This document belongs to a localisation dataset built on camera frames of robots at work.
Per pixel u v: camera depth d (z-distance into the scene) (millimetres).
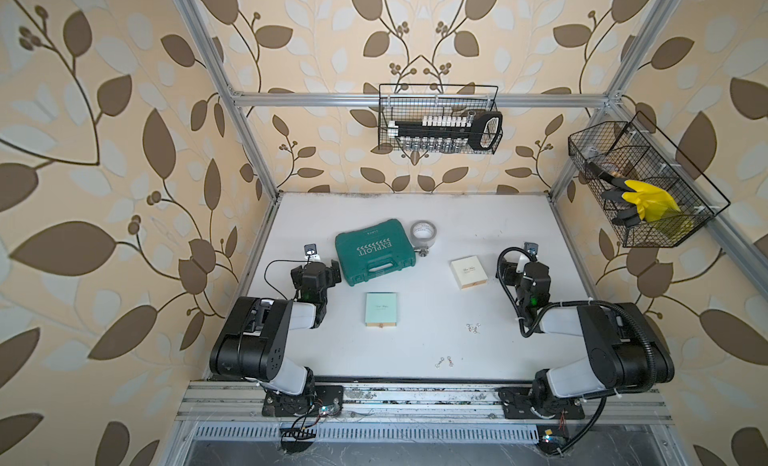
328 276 768
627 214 644
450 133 845
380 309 875
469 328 866
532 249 791
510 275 851
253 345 450
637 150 788
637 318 488
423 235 1073
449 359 823
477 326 866
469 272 958
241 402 758
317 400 739
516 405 734
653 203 686
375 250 989
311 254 812
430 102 911
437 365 810
